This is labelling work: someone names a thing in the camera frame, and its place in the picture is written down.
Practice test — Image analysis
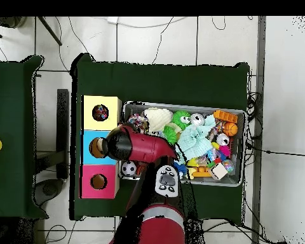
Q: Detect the wooden box with three holes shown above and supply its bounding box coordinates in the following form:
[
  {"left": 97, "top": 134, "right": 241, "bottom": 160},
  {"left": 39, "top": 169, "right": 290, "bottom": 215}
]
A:
[{"left": 80, "top": 95, "right": 123, "bottom": 200}]

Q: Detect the cream waffle cloth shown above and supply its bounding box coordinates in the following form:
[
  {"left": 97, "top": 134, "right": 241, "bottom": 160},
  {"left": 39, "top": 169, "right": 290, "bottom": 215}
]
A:
[{"left": 144, "top": 107, "right": 173, "bottom": 133}]

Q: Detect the green spiky ball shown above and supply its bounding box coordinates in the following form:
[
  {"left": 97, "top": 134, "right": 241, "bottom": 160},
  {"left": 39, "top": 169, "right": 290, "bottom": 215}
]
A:
[{"left": 163, "top": 125, "right": 178, "bottom": 146}]

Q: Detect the green spiky toy with eyes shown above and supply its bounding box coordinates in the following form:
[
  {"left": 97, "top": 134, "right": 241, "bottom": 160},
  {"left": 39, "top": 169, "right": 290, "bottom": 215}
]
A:
[{"left": 171, "top": 110, "right": 192, "bottom": 130}]

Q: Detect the black white soccer ball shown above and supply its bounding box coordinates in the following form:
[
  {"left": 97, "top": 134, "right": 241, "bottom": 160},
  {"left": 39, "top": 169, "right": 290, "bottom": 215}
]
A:
[{"left": 121, "top": 161, "right": 137, "bottom": 177}]

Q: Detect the mint waffle cloth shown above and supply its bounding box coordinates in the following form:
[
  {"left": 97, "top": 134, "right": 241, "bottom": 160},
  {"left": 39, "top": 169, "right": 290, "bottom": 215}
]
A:
[{"left": 176, "top": 115, "right": 217, "bottom": 161}]

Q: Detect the silver drink can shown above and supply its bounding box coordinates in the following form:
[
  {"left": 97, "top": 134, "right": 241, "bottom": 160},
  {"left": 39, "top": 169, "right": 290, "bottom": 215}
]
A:
[{"left": 190, "top": 113, "right": 205, "bottom": 126}]

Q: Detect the dark green table cloth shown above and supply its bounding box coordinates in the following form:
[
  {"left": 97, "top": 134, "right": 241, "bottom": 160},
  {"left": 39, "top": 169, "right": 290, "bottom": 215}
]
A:
[
  {"left": 0, "top": 55, "right": 49, "bottom": 220},
  {"left": 69, "top": 53, "right": 250, "bottom": 224}
]

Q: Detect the plain wooden cube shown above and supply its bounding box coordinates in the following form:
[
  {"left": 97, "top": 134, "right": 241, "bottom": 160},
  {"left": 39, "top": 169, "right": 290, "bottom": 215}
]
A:
[{"left": 208, "top": 162, "right": 228, "bottom": 180}]

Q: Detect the orange toy basketball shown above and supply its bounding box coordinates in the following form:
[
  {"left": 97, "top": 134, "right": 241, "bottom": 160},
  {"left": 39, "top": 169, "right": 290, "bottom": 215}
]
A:
[{"left": 222, "top": 122, "right": 238, "bottom": 137}]

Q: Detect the shallow wire mesh bin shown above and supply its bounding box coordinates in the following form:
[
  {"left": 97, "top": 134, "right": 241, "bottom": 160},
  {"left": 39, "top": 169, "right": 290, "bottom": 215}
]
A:
[{"left": 121, "top": 101, "right": 246, "bottom": 187}]

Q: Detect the thick black floor cable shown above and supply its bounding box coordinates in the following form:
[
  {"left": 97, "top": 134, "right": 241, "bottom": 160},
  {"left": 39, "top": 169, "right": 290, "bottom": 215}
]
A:
[{"left": 245, "top": 142, "right": 305, "bottom": 158}]

